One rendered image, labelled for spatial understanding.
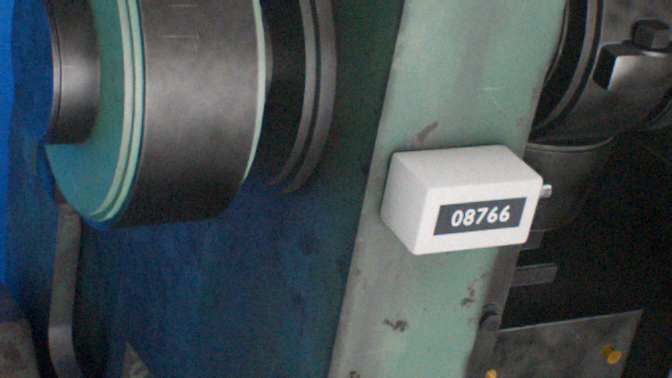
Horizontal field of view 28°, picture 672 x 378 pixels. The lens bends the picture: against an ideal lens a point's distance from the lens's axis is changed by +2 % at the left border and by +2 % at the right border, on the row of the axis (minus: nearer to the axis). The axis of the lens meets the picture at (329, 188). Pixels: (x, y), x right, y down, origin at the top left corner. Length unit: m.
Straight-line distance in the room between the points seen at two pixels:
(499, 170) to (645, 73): 0.14
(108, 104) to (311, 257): 0.15
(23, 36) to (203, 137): 0.13
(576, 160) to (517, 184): 0.18
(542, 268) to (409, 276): 0.20
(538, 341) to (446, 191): 0.25
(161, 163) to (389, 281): 0.15
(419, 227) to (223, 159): 0.11
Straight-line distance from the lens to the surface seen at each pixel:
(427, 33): 0.66
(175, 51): 0.66
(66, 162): 0.77
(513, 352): 0.89
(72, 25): 0.70
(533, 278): 0.92
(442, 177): 0.67
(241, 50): 0.67
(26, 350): 1.26
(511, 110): 0.71
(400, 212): 0.68
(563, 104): 0.81
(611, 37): 0.79
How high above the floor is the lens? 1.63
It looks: 28 degrees down
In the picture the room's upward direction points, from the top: 11 degrees clockwise
